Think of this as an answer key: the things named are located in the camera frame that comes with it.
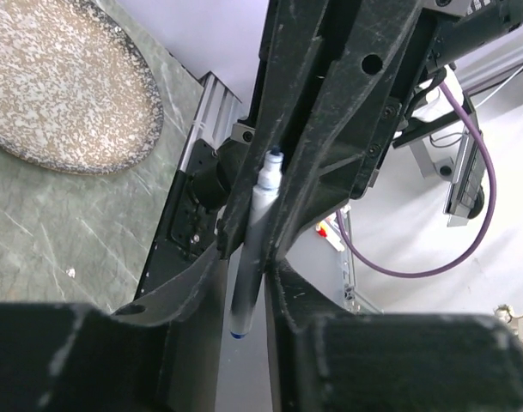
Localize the aluminium rail frame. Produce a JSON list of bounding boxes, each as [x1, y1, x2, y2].
[[178, 72, 243, 172]]

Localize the white marker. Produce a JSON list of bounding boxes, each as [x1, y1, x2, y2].
[[229, 147, 284, 339]]

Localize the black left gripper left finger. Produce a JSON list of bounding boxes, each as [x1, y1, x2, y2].
[[113, 244, 227, 326]]

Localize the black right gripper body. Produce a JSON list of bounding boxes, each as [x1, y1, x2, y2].
[[243, 0, 523, 203]]

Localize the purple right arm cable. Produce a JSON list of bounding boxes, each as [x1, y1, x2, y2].
[[336, 81, 497, 278]]

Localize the speckled grey plate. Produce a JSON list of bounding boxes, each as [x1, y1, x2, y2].
[[0, 1, 163, 175]]

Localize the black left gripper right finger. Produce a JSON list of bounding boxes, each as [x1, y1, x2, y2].
[[267, 260, 356, 339]]

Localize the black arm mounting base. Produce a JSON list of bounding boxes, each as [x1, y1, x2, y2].
[[134, 123, 254, 300]]

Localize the grey keyboard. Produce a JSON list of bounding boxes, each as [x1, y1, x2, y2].
[[444, 128, 486, 227]]

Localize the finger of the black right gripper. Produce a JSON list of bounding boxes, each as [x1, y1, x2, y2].
[[217, 1, 330, 258], [267, 1, 422, 264]]

